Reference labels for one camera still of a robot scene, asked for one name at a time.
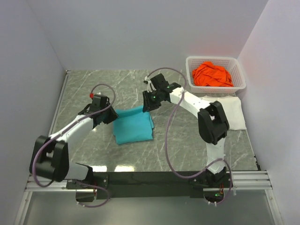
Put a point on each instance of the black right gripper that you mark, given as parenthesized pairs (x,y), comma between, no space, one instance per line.
(148,105)

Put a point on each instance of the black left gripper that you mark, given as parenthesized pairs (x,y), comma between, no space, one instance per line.
(112,117)

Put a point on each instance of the turquoise t shirt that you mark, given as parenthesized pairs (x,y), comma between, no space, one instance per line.
(133,125)

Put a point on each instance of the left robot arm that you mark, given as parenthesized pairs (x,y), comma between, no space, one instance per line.
(50,158)

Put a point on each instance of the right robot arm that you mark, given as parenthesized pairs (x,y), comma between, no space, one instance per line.
(212,121)

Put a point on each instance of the orange t shirt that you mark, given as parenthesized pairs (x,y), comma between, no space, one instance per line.
(210,75)

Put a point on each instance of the folded white t shirt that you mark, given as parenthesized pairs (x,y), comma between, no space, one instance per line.
(233,110)

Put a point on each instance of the black base crossbar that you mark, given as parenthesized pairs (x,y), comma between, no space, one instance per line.
(154,184)

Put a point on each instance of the white plastic laundry basket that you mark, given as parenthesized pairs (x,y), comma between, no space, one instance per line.
(229,63)

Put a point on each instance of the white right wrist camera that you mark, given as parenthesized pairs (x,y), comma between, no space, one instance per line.
(150,85)

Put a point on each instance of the aluminium rail frame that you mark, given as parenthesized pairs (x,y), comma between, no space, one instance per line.
(256,203)

